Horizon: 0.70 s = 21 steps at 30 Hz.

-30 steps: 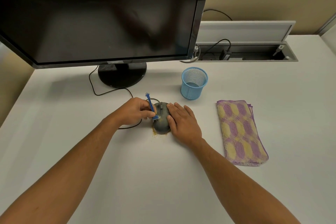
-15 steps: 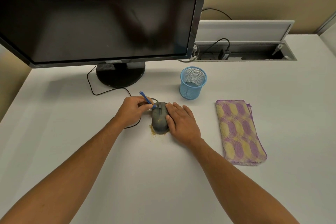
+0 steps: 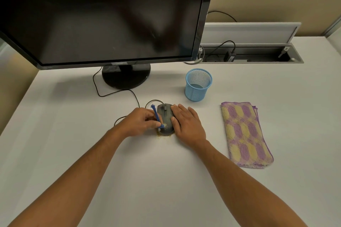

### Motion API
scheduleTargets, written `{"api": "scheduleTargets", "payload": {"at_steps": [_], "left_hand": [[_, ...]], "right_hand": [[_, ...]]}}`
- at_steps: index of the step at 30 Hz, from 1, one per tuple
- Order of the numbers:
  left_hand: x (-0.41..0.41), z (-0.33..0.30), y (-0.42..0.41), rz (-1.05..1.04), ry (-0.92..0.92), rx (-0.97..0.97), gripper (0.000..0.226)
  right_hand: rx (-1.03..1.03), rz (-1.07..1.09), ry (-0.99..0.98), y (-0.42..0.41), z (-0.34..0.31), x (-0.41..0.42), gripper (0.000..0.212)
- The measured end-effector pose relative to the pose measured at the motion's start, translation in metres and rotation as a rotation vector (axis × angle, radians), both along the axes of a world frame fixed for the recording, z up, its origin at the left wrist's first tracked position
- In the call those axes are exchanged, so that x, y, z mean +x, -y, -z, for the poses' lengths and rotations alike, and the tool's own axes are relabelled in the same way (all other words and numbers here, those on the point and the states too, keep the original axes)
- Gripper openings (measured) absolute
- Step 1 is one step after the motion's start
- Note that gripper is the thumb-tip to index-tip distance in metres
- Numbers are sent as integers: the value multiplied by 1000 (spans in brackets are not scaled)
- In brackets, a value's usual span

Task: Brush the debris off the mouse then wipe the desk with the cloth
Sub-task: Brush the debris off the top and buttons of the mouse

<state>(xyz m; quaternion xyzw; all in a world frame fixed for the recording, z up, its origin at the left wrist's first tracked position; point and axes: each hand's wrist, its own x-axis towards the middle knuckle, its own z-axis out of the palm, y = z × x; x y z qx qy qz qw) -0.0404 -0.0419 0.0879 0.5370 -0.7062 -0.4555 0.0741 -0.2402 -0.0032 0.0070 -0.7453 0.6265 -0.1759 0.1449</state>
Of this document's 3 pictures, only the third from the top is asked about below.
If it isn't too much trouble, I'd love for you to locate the person's left hand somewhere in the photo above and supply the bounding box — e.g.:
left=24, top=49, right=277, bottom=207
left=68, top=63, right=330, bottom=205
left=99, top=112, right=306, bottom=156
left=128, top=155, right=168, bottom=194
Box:
left=115, top=107, right=161, bottom=139

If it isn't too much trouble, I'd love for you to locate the person's right hand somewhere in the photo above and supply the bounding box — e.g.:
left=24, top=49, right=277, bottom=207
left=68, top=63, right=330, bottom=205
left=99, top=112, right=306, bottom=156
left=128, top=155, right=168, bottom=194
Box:
left=170, top=104, right=207, bottom=150

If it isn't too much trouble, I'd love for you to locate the small blue cleaning brush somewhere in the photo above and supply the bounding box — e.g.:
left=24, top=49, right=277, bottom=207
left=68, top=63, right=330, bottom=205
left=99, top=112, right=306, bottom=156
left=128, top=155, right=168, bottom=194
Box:
left=150, top=104, right=166, bottom=129

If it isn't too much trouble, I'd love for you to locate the dark grey computer mouse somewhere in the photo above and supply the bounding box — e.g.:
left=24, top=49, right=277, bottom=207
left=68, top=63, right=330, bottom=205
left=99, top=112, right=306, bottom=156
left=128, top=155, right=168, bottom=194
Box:
left=157, top=103, right=175, bottom=136

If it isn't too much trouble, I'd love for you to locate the person's left forearm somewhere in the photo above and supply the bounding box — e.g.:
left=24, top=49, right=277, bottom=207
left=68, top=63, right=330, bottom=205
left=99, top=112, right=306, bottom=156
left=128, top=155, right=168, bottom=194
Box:
left=0, top=127, right=128, bottom=227

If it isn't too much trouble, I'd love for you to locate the person's right forearm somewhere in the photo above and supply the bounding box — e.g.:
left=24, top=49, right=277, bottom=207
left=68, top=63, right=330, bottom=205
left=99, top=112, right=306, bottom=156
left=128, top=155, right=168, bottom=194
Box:
left=186, top=139, right=309, bottom=227

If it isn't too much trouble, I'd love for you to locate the pile of brown crumbs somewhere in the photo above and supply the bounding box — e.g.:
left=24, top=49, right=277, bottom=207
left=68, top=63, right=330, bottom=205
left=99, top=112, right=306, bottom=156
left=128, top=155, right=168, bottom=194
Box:
left=155, top=128, right=177, bottom=137

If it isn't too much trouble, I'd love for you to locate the blue mesh pen cup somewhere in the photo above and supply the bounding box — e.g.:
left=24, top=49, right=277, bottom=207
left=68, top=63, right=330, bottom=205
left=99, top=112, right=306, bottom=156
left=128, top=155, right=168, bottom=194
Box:
left=185, top=68, right=213, bottom=102

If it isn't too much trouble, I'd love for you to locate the black round monitor stand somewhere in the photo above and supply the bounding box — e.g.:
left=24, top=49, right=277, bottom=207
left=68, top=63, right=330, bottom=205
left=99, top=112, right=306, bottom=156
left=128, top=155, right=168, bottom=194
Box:
left=102, top=63, right=151, bottom=90

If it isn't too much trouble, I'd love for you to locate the purple yellow patterned towel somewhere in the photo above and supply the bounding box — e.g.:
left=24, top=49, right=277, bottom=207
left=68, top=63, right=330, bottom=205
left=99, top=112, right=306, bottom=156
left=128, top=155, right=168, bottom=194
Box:
left=220, top=101, right=274, bottom=169

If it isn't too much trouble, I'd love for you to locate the black computer monitor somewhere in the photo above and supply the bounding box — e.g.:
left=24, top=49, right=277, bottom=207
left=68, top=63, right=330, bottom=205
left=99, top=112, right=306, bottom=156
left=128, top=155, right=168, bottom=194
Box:
left=0, top=0, right=218, bottom=70

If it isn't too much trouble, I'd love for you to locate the black mouse cable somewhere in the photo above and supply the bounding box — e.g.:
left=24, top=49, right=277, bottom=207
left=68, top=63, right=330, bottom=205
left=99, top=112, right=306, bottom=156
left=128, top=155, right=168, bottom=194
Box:
left=93, top=66, right=164, bottom=127

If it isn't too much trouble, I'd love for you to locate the white cable with plug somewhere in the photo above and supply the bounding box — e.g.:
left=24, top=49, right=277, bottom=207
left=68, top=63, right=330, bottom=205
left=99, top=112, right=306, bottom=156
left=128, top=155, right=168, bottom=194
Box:
left=183, top=46, right=205, bottom=65

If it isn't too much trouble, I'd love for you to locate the black adapter cable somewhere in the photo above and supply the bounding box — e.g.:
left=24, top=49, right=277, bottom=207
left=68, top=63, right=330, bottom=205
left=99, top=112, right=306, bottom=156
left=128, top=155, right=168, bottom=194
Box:
left=206, top=40, right=236, bottom=57

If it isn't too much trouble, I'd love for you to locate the white cable tray lid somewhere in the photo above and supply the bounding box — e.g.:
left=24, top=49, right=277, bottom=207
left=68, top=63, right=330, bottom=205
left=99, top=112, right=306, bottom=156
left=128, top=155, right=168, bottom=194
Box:
left=202, top=22, right=302, bottom=46

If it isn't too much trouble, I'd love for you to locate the black cable on partition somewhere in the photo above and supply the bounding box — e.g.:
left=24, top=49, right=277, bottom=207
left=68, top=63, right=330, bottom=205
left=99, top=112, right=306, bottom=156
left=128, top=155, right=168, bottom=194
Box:
left=207, top=10, right=238, bottom=23

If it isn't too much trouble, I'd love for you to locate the grey desk cable tray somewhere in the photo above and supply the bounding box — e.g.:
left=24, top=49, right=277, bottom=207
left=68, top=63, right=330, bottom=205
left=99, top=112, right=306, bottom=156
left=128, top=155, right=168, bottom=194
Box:
left=198, top=43, right=304, bottom=64

